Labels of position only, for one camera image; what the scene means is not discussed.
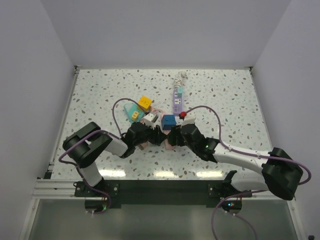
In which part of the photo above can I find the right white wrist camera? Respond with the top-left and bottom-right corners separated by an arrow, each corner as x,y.
178,111 -> 196,126

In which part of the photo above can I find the striped braided cord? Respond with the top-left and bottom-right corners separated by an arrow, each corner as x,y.
173,71 -> 187,88

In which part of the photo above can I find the small pink plug adapter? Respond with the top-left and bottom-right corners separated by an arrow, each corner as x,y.
138,142 -> 149,150

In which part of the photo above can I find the blue cube socket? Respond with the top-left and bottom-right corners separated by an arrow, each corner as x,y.
161,114 -> 177,131

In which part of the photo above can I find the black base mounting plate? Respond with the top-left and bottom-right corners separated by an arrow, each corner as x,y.
73,170 -> 239,212

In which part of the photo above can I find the teal power strip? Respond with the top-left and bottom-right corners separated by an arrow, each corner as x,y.
124,103 -> 145,123

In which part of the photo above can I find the small yellow adapter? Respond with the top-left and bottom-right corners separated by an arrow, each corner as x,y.
131,111 -> 140,121

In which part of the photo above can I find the purple power strip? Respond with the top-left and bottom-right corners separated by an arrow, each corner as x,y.
172,86 -> 183,116

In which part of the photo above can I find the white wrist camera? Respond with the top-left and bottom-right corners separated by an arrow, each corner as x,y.
178,111 -> 196,126
142,112 -> 158,129

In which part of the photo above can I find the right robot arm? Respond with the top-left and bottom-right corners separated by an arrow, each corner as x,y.
167,124 -> 303,201

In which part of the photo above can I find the aluminium rail frame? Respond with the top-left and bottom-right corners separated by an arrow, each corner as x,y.
18,65 -> 298,240

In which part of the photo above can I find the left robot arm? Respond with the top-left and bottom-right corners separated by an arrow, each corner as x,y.
62,122 -> 167,196

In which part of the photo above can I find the yellow cube socket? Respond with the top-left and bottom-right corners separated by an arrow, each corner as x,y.
137,95 -> 153,112

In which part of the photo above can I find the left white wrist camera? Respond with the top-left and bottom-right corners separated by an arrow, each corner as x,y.
142,112 -> 158,129

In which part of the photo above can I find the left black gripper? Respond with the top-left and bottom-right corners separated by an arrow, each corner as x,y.
133,121 -> 168,147

